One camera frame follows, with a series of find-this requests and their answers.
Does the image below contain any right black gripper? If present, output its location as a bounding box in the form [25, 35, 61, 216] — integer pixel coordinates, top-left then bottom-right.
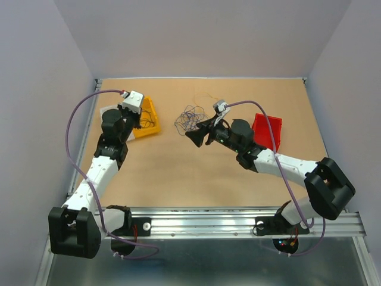
[185, 114, 241, 154]

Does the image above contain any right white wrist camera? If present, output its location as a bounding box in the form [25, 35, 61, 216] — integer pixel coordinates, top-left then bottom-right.
[213, 100, 230, 126]

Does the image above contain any thin wire bundle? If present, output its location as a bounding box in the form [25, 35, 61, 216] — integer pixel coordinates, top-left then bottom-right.
[173, 104, 209, 136]

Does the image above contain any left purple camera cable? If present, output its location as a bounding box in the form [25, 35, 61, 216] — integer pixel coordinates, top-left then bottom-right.
[65, 89, 160, 260]

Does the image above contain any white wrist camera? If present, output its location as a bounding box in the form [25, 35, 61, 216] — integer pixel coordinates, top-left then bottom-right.
[121, 91, 145, 114]
[213, 100, 230, 126]

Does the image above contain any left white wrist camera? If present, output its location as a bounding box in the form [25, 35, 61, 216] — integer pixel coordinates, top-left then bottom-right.
[121, 91, 145, 114]

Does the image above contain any red plastic bin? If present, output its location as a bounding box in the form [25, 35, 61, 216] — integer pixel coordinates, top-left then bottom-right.
[252, 113, 282, 151]

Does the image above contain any loose yellow wire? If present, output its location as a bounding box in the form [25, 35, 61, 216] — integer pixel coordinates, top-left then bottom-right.
[193, 92, 220, 104]

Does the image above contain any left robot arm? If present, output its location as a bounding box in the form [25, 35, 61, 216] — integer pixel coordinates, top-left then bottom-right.
[48, 105, 140, 259]

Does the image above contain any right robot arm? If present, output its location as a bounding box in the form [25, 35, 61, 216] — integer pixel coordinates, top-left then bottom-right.
[185, 118, 355, 236]

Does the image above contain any aluminium front rail frame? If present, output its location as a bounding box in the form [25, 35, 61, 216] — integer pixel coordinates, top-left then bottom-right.
[131, 208, 366, 240]

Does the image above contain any yellow plastic bin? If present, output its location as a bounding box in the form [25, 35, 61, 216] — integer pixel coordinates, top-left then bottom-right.
[133, 97, 161, 138]

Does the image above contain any dark purple thin wire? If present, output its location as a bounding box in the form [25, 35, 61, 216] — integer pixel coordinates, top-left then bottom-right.
[139, 110, 157, 130]

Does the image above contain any white plastic bin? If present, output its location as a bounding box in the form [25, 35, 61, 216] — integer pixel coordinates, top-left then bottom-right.
[101, 108, 132, 142]

